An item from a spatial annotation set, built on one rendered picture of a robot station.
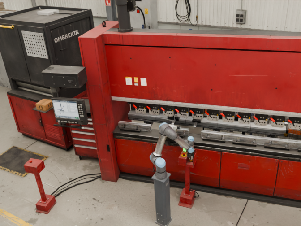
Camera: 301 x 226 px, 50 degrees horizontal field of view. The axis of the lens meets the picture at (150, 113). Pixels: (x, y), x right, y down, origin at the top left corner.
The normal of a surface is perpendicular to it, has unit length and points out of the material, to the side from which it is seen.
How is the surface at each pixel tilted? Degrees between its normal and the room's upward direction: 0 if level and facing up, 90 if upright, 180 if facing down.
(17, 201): 0
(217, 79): 90
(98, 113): 90
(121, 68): 90
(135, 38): 90
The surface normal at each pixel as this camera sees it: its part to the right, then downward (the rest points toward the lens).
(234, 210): -0.06, -0.87
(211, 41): -0.29, 0.48
